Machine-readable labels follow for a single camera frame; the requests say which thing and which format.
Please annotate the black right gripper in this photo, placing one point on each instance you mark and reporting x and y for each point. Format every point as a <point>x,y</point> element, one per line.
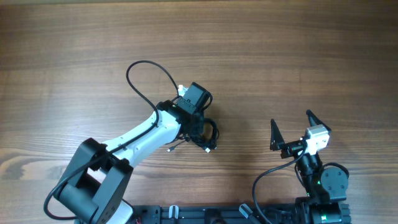
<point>278,142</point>

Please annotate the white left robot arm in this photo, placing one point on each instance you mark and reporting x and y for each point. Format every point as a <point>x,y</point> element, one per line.
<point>95,180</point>

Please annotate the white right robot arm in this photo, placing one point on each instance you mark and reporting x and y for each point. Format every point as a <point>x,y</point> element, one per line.
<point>325,184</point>

